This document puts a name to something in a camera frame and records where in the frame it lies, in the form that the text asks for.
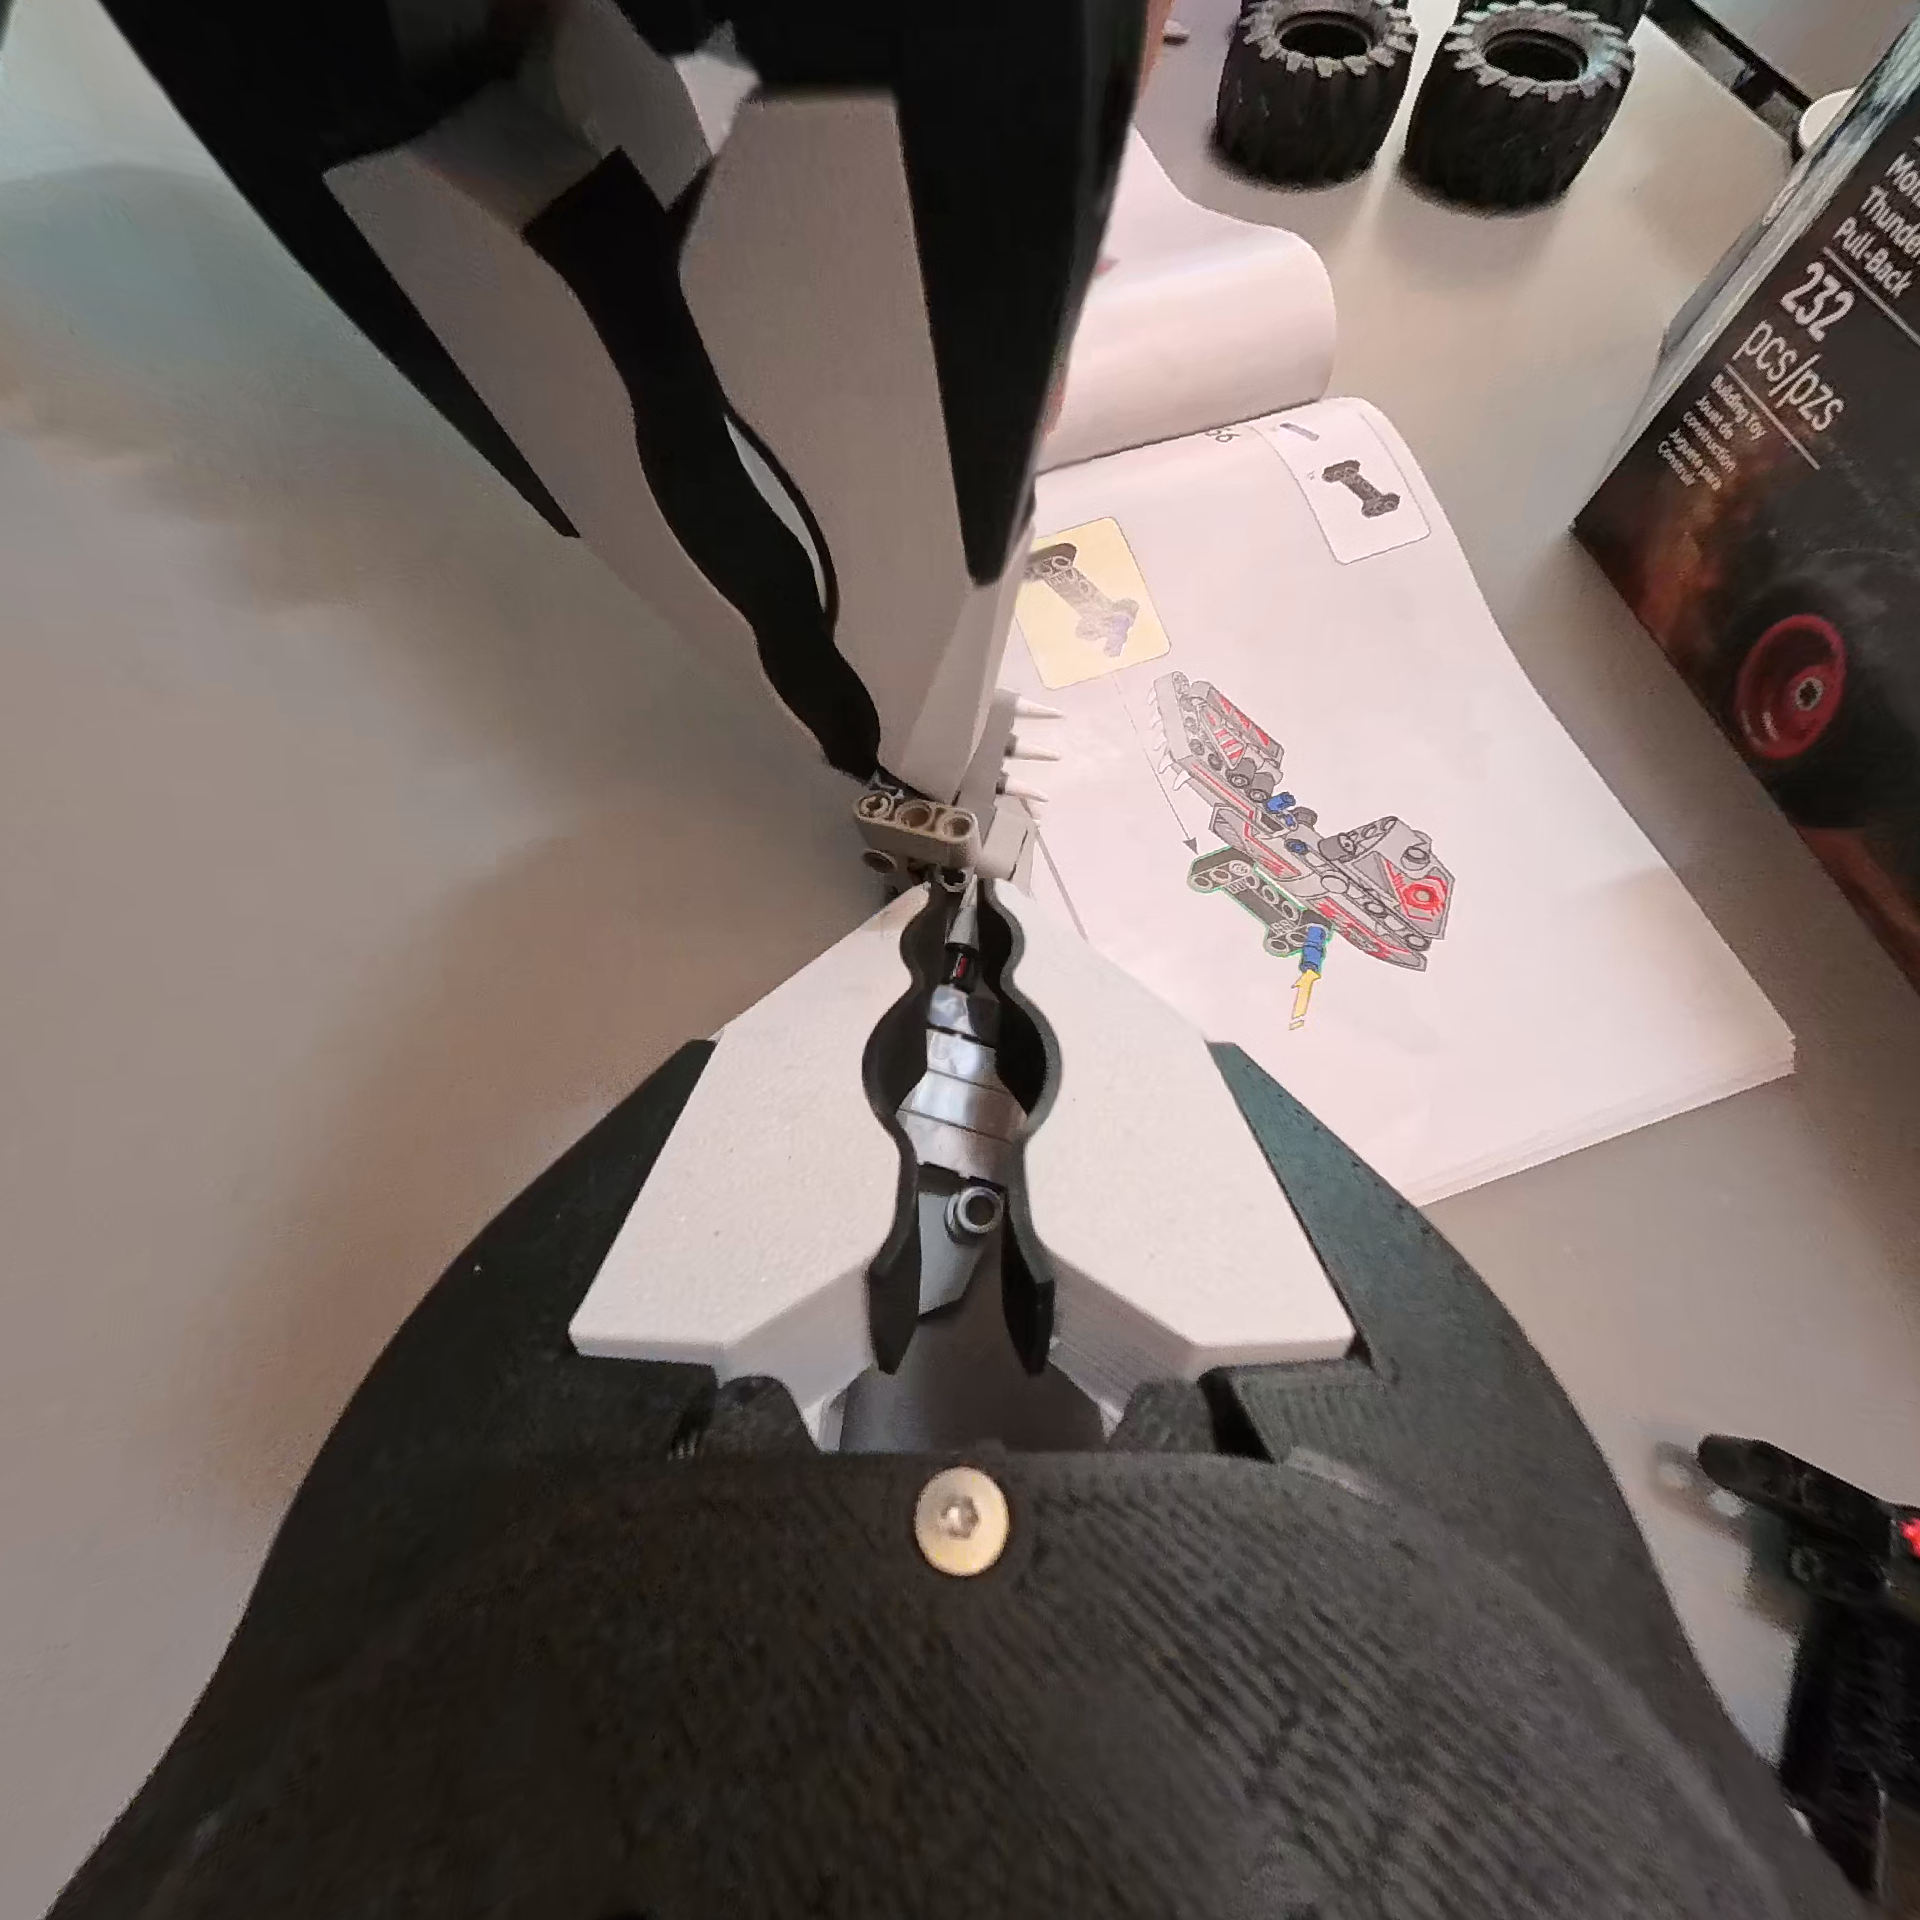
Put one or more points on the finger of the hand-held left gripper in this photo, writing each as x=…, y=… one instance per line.
x=511, y=345
x=839, y=375

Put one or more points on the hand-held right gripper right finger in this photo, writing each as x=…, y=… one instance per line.
x=1185, y=1185

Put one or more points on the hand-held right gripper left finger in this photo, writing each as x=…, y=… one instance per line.
x=704, y=1201

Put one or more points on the grey brick toy vehicle assembly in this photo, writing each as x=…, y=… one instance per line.
x=961, y=1110

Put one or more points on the open instruction booklet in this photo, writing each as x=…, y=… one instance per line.
x=1424, y=721

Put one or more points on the black knobby toy tire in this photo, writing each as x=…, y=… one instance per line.
x=1313, y=84
x=1523, y=100

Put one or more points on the black brick toy part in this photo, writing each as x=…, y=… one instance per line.
x=1838, y=1589

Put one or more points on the dark toy set box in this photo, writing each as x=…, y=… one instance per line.
x=1799, y=494

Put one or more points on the small white object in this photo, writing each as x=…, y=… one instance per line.
x=1828, y=128

